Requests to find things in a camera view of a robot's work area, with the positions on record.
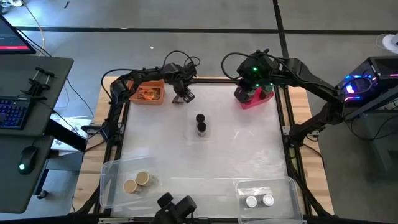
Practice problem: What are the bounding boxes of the white paper sheets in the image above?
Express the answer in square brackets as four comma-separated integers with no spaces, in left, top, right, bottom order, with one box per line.
[49,113,94,156]

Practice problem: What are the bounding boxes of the black desk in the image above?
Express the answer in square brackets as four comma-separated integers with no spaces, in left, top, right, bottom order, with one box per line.
[0,55,75,138]
[0,135,55,215]

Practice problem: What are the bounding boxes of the green label spice jar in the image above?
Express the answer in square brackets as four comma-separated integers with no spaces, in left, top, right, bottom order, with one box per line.
[241,88,254,102]

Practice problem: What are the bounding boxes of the orange plastic bin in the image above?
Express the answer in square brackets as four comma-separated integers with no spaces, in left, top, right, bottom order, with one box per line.
[129,79,165,106]

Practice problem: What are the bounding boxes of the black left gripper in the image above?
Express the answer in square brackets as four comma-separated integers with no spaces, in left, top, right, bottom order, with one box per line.
[172,74,196,103]

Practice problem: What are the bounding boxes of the pink plastic bin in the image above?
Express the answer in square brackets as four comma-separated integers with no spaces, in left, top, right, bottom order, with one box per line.
[233,84,275,110]

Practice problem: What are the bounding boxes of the black computer mouse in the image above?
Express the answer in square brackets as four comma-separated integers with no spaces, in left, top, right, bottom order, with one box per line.
[17,145,39,175]

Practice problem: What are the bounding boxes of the tan lid spice jar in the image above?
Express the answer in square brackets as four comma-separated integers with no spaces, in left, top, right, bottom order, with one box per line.
[136,170,153,187]
[123,179,139,194]

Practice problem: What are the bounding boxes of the orange foil spice packet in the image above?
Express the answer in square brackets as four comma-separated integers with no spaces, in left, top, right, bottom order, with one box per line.
[137,86,162,101]

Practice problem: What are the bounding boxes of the white round base post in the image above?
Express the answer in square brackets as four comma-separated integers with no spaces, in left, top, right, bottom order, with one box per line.
[376,32,398,55]

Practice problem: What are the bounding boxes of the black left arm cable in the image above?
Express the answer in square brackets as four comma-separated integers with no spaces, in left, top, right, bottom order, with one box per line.
[161,50,201,74]

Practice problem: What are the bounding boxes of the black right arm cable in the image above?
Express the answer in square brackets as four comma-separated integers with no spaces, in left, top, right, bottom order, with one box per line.
[221,52,249,81]

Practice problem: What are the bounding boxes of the black computer monitor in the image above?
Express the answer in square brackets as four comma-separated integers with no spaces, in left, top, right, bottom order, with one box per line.
[0,14,37,55]

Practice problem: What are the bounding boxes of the black desk support bar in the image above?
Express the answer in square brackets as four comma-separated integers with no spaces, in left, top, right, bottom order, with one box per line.
[43,119,88,153]

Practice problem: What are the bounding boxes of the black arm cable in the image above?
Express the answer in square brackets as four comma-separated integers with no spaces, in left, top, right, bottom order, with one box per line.
[221,52,249,81]
[161,50,201,74]

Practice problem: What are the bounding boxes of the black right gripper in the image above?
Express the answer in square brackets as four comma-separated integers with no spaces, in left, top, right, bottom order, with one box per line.
[238,55,276,90]

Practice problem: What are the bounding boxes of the black desk clamp stand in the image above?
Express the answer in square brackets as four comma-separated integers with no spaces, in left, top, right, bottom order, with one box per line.
[21,66,57,98]

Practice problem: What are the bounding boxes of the computer tower with lights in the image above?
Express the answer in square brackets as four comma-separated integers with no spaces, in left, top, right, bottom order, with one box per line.
[335,55,398,103]

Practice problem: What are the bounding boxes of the black backlit keyboard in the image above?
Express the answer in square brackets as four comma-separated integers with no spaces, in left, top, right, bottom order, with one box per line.
[0,95,32,131]

